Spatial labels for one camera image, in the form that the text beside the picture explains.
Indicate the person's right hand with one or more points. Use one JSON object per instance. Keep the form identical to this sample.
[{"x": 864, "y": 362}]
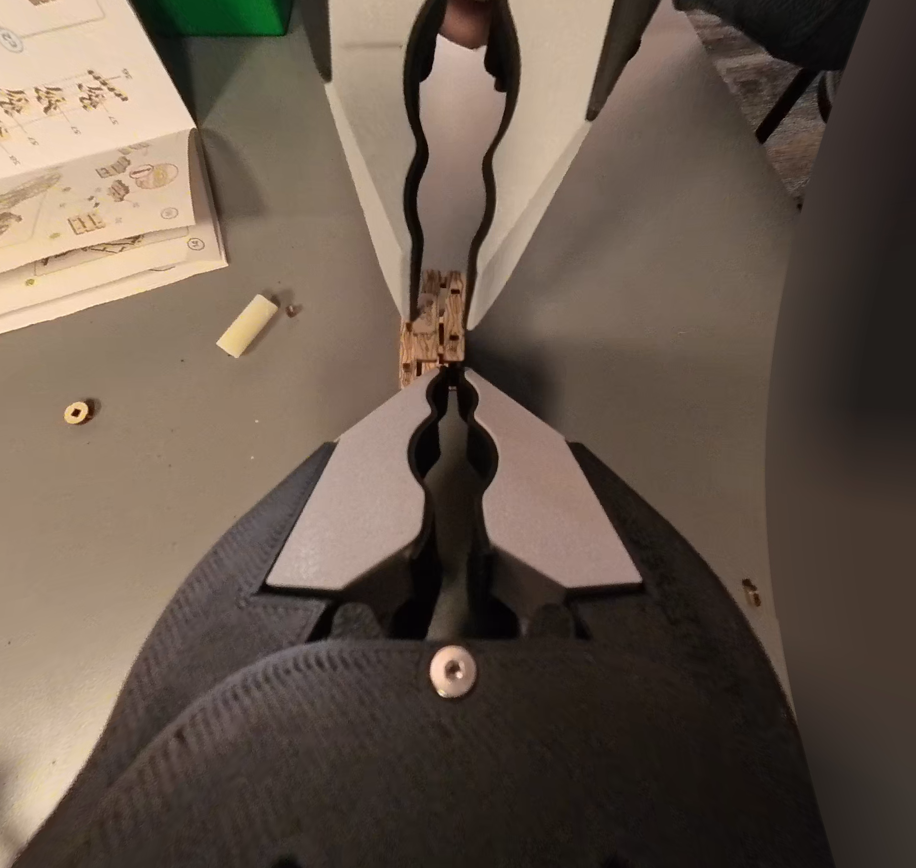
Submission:
[{"x": 466, "y": 20}]

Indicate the slatted wooden model panel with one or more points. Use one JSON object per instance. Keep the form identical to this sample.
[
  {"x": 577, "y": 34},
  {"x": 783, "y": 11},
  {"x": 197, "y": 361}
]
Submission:
[{"x": 447, "y": 295}]

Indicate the small wooden scrap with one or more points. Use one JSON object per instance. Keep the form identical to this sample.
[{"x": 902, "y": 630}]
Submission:
[{"x": 751, "y": 591}]

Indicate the cream cylindrical wax stick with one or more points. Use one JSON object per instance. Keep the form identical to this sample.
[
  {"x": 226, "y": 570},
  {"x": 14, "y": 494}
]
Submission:
[{"x": 245, "y": 326}]

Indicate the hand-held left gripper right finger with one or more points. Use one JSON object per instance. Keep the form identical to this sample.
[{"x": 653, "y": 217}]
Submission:
[{"x": 558, "y": 517}]

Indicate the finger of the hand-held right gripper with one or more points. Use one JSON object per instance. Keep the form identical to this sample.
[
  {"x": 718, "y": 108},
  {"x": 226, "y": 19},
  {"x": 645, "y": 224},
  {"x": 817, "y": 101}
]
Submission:
[
  {"x": 372, "y": 95},
  {"x": 544, "y": 95}
]

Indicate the white instruction booklet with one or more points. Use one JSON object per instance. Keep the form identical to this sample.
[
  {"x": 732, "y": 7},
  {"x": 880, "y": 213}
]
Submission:
[{"x": 86, "y": 131}]

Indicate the small notched wooden model part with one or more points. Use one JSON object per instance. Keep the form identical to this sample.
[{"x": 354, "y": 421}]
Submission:
[{"x": 415, "y": 360}]

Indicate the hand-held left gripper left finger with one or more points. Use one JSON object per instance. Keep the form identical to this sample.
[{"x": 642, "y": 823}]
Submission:
[{"x": 343, "y": 517}]

